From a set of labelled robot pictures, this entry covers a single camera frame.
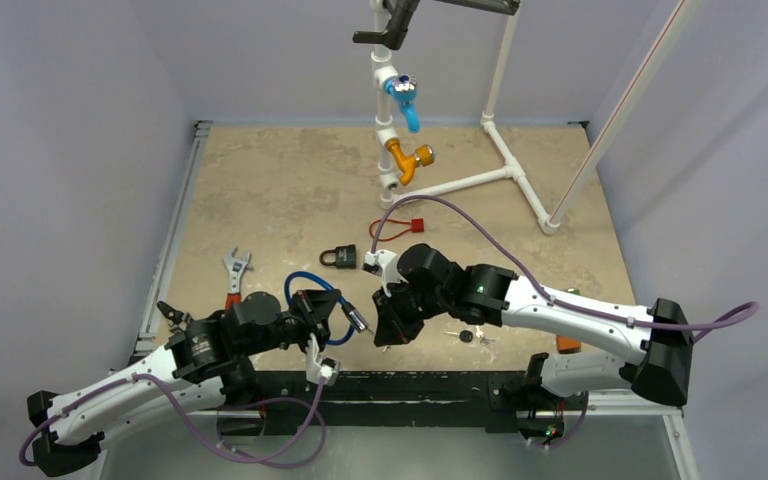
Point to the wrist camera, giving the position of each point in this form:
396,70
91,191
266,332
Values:
319,367
383,264

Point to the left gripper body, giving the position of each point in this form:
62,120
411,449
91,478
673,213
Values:
305,320

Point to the blue cable lock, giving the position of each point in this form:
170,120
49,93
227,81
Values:
357,324

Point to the red handled adjustable wrench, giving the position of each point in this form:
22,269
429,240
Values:
236,266

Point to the white diagonal pole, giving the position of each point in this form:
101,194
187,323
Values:
658,51

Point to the red cable seal lock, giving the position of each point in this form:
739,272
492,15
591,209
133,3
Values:
378,228

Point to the black padlock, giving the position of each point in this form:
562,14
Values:
340,257

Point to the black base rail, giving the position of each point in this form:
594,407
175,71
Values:
497,402

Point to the blue faucet valve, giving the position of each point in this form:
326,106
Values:
403,89

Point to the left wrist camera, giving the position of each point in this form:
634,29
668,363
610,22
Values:
319,367

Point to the white PVC pipe frame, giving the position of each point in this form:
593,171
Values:
464,157

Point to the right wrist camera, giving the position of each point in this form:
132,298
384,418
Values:
383,264

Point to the key bunch with black fob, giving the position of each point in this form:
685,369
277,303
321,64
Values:
476,336

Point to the orange faucet valve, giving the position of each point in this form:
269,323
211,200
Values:
407,164

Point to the orange tool at right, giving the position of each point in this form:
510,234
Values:
566,345

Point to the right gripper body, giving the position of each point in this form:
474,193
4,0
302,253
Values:
397,309

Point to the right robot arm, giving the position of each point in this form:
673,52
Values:
645,349

